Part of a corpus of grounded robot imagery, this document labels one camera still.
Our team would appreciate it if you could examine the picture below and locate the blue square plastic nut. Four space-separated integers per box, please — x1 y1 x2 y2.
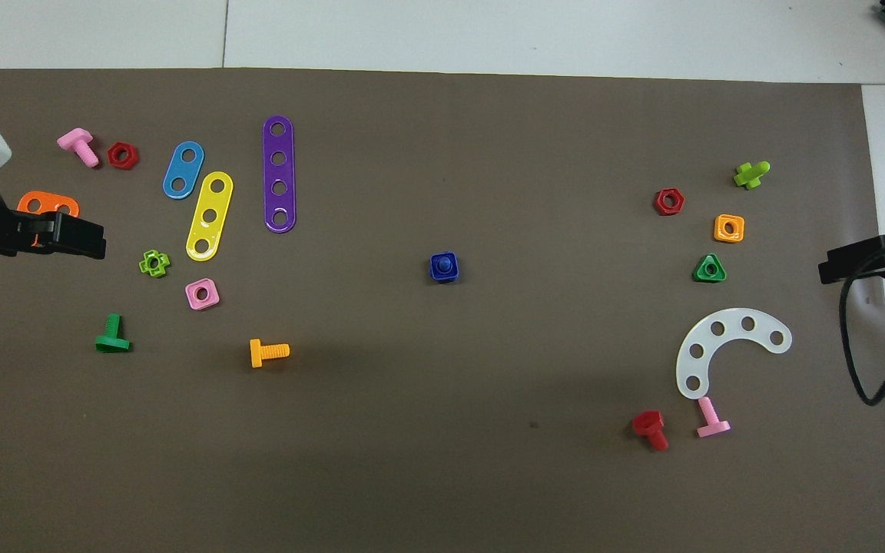
429 251 459 284

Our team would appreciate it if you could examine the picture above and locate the orange heart-shaped plastic plate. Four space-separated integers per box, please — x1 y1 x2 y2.
17 191 81 248

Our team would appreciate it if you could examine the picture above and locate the pink plastic toy bolt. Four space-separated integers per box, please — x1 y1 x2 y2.
57 127 101 169
695 396 732 439

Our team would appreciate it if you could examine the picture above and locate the dark green plastic bolt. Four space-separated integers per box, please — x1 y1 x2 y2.
94 313 133 354

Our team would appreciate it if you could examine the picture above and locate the blue two-hole plastic plate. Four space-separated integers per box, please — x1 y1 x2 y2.
162 141 206 200

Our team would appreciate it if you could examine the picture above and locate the light green cross-head bolt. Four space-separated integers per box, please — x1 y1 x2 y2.
733 161 771 190

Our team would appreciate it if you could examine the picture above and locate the white curved five-hole plate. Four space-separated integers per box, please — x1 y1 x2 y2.
675 308 794 401

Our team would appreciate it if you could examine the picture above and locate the yellow three-hole plastic plate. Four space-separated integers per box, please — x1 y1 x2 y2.
185 171 235 263

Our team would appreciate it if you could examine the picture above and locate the orange square plastic nut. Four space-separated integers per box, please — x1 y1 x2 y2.
713 214 746 244

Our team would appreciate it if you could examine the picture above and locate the pink square plastic nut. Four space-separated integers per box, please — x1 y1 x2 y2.
184 277 221 311

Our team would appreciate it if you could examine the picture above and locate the green triangular plastic nut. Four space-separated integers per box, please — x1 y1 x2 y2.
692 253 728 283

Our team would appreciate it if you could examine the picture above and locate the purple four-hole plastic plate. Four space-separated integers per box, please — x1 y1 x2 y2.
262 115 297 233

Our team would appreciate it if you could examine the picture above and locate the orange plastic toy bolt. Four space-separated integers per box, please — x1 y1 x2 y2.
249 338 291 369

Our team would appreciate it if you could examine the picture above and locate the red hexagonal-head plastic bolt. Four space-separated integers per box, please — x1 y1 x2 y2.
631 410 671 452

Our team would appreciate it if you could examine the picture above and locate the brown table mat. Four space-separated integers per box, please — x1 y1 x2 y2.
0 68 885 553

